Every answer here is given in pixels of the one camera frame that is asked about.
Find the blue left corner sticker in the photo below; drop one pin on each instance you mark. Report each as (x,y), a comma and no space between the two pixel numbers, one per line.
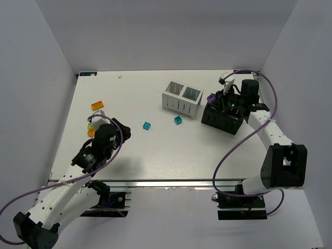
(83,74)

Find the cyan square lego brick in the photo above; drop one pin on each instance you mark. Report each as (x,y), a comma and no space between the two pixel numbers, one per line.
(146,126)

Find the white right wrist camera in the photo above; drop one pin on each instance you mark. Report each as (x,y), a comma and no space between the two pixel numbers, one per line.
(226,81)

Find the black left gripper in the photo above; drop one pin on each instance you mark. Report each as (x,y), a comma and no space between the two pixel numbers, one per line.
(122,128)

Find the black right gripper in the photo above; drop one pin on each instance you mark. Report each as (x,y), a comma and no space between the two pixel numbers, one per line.
(221,98)

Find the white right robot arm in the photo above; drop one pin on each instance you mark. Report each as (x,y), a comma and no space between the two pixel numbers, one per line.
(284,165)

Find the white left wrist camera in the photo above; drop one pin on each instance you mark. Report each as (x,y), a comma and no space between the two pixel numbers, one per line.
(96,122)

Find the blue right corner sticker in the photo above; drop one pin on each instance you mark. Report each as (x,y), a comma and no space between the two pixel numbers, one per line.
(242,71)

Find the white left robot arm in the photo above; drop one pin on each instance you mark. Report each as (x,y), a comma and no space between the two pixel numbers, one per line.
(76,192)

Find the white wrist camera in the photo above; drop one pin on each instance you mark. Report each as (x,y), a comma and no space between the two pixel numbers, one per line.
(226,81)
(96,122)

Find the blue corner sticker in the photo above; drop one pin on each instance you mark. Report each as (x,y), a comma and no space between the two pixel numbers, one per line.
(83,74)
(242,71)

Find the orange rectangular lego brick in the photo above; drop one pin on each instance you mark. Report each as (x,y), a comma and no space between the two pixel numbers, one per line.
(97,105)

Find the black two-compartment container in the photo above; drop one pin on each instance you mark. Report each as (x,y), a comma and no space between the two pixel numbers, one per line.
(228,121)

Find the white two-compartment container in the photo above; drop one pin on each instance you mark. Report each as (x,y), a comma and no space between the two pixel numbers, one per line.
(182,98)

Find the purple rectangular lego brick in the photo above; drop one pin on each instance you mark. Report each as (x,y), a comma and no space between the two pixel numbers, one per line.
(211,98)

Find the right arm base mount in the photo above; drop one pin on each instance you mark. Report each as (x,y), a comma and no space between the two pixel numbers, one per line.
(231,208)

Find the small green curved lego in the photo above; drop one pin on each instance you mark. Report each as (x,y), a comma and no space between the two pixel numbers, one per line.
(89,126)

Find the cyan hollow lego brick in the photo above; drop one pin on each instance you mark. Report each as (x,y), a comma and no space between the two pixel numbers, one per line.
(178,120)

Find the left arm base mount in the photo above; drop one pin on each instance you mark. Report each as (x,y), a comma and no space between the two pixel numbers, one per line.
(113,201)

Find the aluminium front rail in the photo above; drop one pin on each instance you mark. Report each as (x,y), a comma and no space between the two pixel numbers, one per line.
(168,184)

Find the small orange square lego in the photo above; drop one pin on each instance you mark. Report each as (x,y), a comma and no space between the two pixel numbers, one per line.
(91,133)

